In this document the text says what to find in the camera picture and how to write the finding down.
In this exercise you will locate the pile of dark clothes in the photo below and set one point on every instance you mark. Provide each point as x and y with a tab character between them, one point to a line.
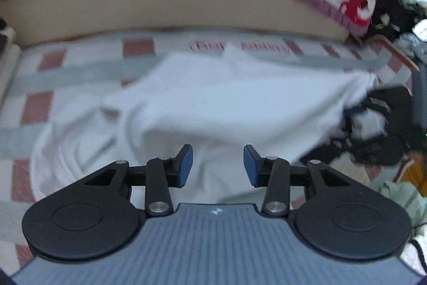
395	20

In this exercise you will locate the light green garment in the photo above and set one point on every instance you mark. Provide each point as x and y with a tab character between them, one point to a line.
407	196

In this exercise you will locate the yellow garment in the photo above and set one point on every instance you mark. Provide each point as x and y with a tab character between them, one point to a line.
413	172

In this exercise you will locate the checkered floor rug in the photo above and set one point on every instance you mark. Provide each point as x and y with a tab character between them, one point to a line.
49	75

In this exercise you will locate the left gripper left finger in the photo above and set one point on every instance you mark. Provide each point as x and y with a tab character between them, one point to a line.
157	177

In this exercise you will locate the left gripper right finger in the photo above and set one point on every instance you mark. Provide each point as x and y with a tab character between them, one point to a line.
277	176

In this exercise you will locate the white long-sleeve shirt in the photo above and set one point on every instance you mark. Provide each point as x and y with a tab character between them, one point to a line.
217	104

